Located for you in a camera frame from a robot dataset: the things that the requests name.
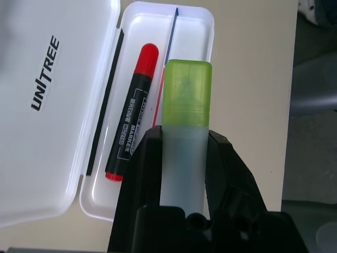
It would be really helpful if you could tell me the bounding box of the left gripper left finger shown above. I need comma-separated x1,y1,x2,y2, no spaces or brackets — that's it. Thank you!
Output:
106,125,164,253

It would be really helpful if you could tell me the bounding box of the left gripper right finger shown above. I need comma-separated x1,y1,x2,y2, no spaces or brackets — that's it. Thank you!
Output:
203,130,270,220

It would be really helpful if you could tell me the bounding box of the black marker with red cap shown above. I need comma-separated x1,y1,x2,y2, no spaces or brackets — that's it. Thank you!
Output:
104,43,160,182

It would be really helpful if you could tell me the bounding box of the green capped glue stick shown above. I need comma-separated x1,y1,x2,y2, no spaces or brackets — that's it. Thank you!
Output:
159,59,213,222

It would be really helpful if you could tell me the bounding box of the white plastic pencil case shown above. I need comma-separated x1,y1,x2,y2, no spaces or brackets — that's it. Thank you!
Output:
0,0,216,229

